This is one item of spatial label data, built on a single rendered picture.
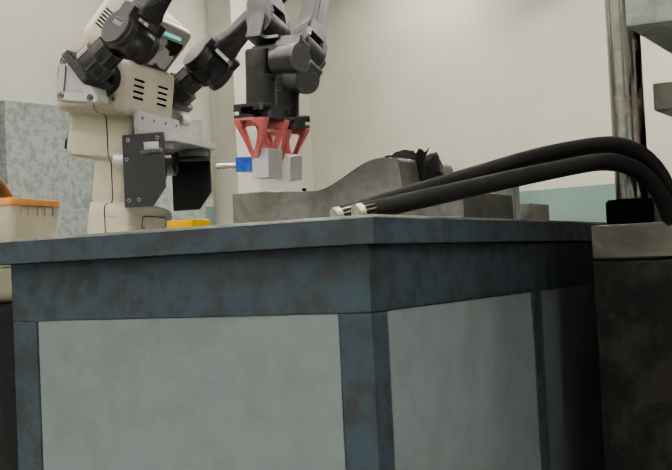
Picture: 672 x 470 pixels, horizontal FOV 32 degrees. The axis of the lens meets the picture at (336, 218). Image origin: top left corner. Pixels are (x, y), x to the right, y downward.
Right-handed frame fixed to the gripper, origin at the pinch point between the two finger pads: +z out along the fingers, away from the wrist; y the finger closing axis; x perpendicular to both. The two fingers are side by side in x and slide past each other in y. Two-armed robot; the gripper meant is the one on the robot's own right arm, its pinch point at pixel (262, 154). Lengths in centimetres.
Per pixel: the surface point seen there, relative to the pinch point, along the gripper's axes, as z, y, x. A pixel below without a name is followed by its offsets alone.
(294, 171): 1.5, 28.4, 9.9
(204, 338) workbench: 30, -50, -21
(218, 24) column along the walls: -178, 659, 457
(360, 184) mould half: 6.1, 10.3, -15.3
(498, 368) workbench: 38, -5, -48
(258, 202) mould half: 8.6, 10.3, 7.6
